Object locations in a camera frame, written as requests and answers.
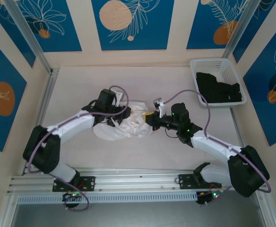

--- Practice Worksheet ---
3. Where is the white slotted cable duct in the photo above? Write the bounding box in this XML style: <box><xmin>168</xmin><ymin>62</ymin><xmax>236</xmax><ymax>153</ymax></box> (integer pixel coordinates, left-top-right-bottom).
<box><xmin>17</xmin><ymin>192</ymin><xmax>198</xmax><ymax>204</ymax></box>

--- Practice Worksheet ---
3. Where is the white t-shirt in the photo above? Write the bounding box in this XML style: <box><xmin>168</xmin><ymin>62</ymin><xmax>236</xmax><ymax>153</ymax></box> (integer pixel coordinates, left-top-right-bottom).
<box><xmin>92</xmin><ymin>100</ymin><xmax>154</xmax><ymax>142</ymax></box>

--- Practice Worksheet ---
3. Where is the aluminium rail beam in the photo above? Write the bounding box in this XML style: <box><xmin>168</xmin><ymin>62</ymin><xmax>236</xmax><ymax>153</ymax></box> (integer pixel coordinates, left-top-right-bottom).
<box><xmin>7</xmin><ymin>168</ymin><xmax>268</xmax><ymax>195</ymax></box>

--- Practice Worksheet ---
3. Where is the aluminium side rail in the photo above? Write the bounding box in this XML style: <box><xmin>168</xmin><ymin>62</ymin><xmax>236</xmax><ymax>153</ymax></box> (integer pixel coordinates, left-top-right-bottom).
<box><xmin>22</xmin><ymin>68</ymin><xmax>60</xmax><ymax>175</ymax></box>
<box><xmin>230</xmin><ymin>108</ymin><xmax>251</xmax><ymax>170</ymax></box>

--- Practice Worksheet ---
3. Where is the aluminium frame post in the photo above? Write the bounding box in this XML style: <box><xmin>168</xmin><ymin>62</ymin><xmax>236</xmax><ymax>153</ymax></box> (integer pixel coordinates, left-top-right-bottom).
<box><xmin>4</xmin><ymin>0</ymin><xmax>53</xmax><ymax>74</ymax></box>
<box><xmin>222</xmin><ymin>0</ymin><xmax>257</xmax><ymax>60</ymax></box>

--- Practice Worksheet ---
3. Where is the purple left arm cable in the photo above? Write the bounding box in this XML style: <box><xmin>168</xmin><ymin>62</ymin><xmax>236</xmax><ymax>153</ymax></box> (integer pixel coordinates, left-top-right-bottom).
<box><xmin>26</xmin><ymin>85</ymin><xmax>129</xmax><ymax>211</ymax></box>

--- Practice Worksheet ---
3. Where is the white plastic basket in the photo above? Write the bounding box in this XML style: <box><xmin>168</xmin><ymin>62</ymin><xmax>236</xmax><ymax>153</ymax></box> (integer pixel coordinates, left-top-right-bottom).
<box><xmin>189</xmin><ymin>58</ymin><xmax>248</xmax><ymax>109</ymax></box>

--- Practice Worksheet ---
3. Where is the black controller board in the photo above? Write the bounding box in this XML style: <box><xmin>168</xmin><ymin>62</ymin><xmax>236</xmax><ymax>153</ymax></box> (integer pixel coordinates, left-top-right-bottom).
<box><xmin>62</xmin><ymin>192</ymin><xmax>84</xmax><ymax>203</ymax></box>
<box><xmin>196</xmin><ymin>190</ymin><xmax>221</xmax><ymax>206</ymax></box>

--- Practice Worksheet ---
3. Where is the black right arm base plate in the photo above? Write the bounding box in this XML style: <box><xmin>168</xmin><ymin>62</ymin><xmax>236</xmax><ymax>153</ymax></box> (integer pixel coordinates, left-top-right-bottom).
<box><xmin>178</xmin><ymin>174</ymin><xmax>223</xmax><ymax>190</ymax></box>

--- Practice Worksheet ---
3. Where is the black cloth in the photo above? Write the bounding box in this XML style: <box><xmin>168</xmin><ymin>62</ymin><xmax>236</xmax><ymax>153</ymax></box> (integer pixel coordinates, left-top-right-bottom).
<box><xmin>196</xmin><ymin>71</ymin><xmax>245</xmax><ymax>104</ymax></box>

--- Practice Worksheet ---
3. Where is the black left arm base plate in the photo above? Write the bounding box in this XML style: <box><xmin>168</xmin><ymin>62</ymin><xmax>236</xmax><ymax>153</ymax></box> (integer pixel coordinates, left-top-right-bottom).
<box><xmin>52</xmin><ymin>176</ymin><xmax>96</xmax><ymax>192</ymax></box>

